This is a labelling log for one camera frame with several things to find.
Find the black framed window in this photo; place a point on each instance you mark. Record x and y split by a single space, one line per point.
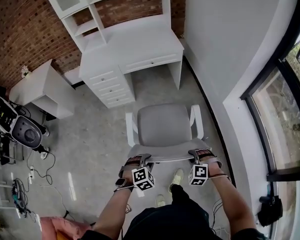
272 146

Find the person's left hand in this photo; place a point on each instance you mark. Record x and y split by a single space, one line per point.
127 175

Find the small potted flower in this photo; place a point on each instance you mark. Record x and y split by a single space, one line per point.
26 71

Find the person's left forearm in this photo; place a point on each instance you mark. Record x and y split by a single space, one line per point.
110 209

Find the person's right hand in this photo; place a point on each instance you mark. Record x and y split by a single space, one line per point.
215 170

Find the small white side table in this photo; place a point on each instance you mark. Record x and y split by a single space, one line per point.
40 84

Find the white desk with hutch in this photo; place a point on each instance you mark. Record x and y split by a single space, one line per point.
140 44

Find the person's right shoe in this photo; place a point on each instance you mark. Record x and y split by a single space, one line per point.
177 177

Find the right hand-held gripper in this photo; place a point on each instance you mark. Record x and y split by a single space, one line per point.
198 175

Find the grey and white chair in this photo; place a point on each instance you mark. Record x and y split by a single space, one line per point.
162 124

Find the person's black clothing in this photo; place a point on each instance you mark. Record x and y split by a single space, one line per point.
170 224

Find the grey white robot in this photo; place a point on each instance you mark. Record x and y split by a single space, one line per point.
27 134

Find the person's left shoe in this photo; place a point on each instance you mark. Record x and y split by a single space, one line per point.
160 201

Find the person's right forearm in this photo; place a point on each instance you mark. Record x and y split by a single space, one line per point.
230 201

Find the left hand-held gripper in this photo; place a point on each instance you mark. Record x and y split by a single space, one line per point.
143 177

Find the pink cloth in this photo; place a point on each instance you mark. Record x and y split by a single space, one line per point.
65 227

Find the person's shoe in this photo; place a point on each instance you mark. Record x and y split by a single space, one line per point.
177 177
160 201

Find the white power strip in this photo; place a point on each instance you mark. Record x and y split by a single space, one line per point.
31 172

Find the black equipment stand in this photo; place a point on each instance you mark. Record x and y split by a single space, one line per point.
2 151

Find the black bag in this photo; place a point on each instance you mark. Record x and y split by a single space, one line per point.
270 211

